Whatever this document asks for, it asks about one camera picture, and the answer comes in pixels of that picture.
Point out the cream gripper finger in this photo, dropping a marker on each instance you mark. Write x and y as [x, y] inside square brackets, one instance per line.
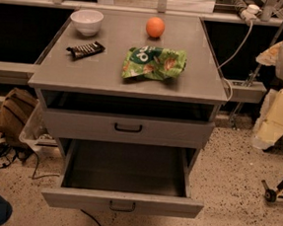
[269, 57]
[268, 127]

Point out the grey drawer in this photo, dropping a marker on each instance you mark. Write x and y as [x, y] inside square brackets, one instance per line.
[125, 128]
[123, 177]

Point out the grey drawer cabinet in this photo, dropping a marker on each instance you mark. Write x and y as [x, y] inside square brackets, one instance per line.
[95, 84]

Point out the grey top drawer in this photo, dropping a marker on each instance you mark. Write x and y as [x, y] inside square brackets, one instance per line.
[125, 128]

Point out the white power strip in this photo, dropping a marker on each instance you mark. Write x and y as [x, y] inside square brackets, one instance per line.
[247, 12]

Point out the black wheeled stand leg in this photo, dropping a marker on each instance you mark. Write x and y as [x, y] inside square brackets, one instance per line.
[270, 194]

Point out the orange fruit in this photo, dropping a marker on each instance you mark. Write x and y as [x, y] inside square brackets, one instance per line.
[155, 27]

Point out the green chip bag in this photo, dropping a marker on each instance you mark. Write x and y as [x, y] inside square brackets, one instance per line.
[155, 63]

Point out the white ceramic bowl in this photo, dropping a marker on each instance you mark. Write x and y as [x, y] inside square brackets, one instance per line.
[87, 22]

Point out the dark chocolate bar wrapper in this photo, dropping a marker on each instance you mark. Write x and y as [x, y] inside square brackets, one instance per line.
[86, 50]

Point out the clear plastic bin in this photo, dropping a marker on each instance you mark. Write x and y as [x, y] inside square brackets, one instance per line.
[35, 133]

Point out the brown backpack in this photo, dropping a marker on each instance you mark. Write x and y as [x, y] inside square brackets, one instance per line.
[15, 111]

